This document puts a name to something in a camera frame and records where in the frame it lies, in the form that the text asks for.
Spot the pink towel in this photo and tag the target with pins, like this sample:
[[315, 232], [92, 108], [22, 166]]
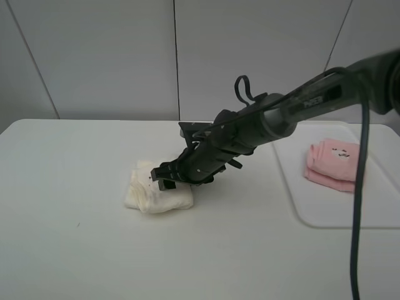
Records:
[[333, 163]]

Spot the white plastic tray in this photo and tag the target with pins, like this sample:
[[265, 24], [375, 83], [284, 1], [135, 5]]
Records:
[[322, 207]]

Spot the white towel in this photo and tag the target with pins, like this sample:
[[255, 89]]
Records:
[[144, 194]]

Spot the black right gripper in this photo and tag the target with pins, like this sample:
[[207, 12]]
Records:
[[194, 169]]

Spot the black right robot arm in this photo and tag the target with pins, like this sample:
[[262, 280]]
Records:
[[372, 82]]

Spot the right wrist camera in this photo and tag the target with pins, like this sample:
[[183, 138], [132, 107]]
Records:
[[188, 129]]

